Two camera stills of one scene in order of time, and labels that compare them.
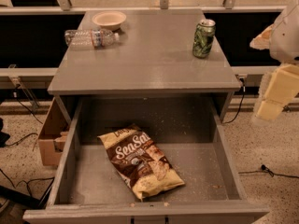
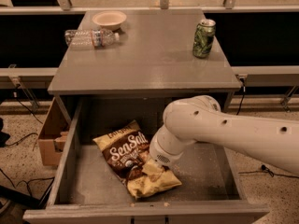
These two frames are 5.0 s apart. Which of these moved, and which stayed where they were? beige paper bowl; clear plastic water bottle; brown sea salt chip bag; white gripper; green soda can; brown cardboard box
Moved: brown sea salt chip bag; white gripper
Stayed: beige paper bowl; brown cardboard box; green soda can; clear plastic water bottle
